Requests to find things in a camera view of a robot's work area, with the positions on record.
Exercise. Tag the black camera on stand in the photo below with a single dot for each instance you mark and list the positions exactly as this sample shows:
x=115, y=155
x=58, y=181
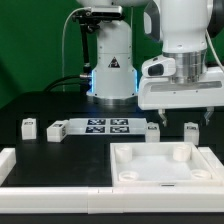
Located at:
x=99, y=13

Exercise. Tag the black camera stand pole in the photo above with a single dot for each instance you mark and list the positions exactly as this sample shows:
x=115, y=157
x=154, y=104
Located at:
x=87, y=65

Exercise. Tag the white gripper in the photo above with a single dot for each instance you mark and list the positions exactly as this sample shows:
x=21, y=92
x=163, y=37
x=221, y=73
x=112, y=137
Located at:
x=161, y=94

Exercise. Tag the white U-shaped obstacle fence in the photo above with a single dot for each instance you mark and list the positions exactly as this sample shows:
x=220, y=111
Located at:
x=104, y=199

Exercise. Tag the white square table top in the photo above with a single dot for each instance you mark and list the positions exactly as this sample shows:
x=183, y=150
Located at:
x=166, y=164

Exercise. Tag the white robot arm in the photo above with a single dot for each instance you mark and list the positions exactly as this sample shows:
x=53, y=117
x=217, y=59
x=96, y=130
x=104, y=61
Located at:
x=178, y=77

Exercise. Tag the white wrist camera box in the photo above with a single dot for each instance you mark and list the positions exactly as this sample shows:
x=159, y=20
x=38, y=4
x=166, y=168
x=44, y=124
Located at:
x=159, y=66

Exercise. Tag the white marker base plate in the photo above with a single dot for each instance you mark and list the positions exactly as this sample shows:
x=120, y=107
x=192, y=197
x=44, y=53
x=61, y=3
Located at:
x=107, y=126

